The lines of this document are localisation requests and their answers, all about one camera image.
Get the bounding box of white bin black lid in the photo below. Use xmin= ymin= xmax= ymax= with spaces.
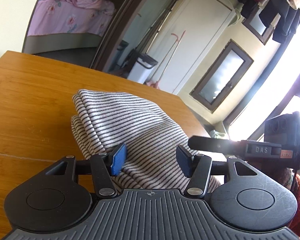
xmin=127 ymin=54 xmax=158 ymax=84

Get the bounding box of dark bin behind door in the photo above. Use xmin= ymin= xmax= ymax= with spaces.
xmin=109 ymin=40 xmax=129 ymax=72

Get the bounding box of pink floral bed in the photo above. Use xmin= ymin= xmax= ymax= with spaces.
xmin=23 ymin=0 xmax=116 ymax=54

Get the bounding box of white door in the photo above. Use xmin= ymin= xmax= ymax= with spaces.
xmin=147 ymin=0 xmax=236 ymax=94

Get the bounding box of dark framed window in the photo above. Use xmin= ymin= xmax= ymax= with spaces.
xmin=190 ymin=40 xmax=254 ymax=113

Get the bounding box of upper small window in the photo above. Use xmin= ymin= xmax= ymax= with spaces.
xmin=242 ymin=7 xmax=274 ymax=45

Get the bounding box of striped grey white sweater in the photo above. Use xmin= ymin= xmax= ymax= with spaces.
xmin=71 ymin=88 xmax=221 ymax=193

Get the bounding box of red knit sleeve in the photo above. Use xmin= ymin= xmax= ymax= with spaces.
xmin=279 ymin=168 xmax=300 ymax=237

